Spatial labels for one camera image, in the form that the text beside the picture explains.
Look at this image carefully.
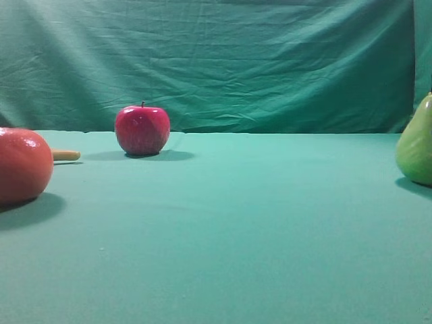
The green pear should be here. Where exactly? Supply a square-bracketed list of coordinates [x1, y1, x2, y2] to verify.
[396, 91, 431, 186]

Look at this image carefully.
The green tablecloth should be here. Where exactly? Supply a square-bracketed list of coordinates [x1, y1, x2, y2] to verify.
[1, 131, 431, 323]

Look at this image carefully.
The red apple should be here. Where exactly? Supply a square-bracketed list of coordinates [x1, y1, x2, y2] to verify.
[114, 101, 170, 156]

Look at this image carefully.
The green backdrop cloth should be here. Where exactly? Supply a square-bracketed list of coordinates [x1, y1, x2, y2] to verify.
[1, 1, 414, 133]

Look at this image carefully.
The yellow banana tip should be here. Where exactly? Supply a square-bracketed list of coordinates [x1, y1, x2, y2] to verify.
[51, 149, 81, 161]

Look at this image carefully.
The orange fruit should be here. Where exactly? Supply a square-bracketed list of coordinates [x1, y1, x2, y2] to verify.
[1, 127, 53, 206]

